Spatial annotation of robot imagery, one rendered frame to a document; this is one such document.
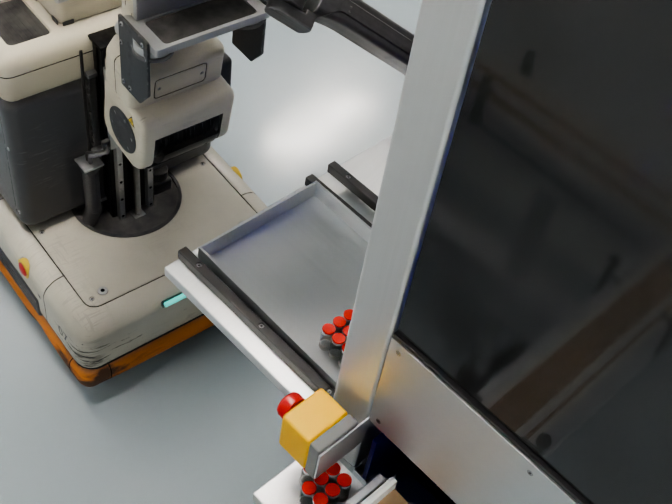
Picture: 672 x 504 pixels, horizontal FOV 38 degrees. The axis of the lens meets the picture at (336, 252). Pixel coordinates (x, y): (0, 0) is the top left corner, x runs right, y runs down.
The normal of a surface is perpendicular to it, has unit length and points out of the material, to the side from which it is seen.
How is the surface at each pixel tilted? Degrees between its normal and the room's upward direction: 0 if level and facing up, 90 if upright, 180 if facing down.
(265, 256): 0
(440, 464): 90
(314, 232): 0
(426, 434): 90
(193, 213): 0
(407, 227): 90
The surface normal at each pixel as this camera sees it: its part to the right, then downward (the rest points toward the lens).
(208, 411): 0.12, -0.65
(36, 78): 0.61, 0.64
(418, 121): -0.72, 0.46
